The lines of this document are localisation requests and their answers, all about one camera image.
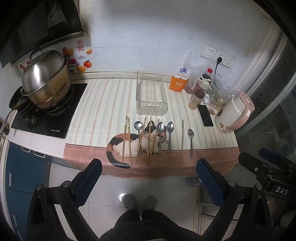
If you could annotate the red cap oil bottle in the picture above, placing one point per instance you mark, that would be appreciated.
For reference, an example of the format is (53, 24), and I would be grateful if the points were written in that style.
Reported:
(208, 76)

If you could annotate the black gas stove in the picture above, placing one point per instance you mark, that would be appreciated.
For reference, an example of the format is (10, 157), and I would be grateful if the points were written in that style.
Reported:
(53, 122)

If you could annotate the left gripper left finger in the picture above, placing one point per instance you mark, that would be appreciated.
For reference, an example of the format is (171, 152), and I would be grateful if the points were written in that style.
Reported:
(85, 181)

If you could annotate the clear plastic bag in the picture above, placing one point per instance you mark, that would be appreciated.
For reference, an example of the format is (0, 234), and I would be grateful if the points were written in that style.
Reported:
(219, 91)

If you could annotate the pink white electric cooker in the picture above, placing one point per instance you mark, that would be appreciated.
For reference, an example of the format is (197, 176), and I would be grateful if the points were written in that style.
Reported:
(235, 113)

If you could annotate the fruit wall stickers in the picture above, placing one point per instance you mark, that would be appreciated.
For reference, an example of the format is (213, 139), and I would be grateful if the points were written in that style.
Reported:
(76, 51)

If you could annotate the black smartphone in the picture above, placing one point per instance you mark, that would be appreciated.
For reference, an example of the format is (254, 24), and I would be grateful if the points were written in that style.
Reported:
(205, 116)

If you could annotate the clear plastic organizer bin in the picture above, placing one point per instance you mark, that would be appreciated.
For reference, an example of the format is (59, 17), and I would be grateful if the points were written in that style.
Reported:
(150, 94)

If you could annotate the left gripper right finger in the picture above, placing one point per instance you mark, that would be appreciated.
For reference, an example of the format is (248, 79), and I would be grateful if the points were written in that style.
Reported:
(213, 181)

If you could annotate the round bowl steel spoon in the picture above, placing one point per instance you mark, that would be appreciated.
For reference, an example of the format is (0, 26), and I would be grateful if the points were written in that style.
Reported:
(138, 125)

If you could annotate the blue kitchen cabinet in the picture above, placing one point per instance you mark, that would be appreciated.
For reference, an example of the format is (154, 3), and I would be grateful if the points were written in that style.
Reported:
(25, 169)

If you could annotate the striped cat table mat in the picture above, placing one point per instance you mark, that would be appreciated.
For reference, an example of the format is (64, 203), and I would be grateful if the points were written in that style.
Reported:
(106, 126)

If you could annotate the person legs and shoes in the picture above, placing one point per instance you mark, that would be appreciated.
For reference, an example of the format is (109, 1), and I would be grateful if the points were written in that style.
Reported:
(147, 224)

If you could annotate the orange white salt bag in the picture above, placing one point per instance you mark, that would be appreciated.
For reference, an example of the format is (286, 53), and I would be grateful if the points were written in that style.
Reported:
(179, 78)

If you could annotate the white wall socket strip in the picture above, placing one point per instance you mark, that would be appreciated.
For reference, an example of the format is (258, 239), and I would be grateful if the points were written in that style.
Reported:
(227, 60)

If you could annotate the wooden chopstick blue band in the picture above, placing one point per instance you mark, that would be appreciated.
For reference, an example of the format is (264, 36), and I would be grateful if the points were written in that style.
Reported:
(140, 138)

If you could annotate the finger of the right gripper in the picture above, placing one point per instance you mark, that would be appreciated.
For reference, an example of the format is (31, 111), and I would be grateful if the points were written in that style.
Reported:
(272, 157)
(254, 165)

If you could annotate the small steel spoon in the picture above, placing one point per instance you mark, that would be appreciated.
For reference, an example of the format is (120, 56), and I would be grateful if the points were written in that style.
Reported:
(191, 135)

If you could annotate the crossed wooden chopstick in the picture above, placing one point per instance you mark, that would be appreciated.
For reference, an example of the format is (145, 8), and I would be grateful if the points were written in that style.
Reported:
(153, 144)

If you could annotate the black range hood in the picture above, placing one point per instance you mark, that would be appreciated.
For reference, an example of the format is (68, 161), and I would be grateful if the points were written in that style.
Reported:
(27, 26)

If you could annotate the black frying pan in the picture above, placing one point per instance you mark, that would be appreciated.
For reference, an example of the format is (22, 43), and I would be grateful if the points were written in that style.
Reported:
(18, 101)

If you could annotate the stainless steel stock pot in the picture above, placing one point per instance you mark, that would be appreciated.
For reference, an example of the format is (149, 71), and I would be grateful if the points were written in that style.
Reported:
(46, 80)

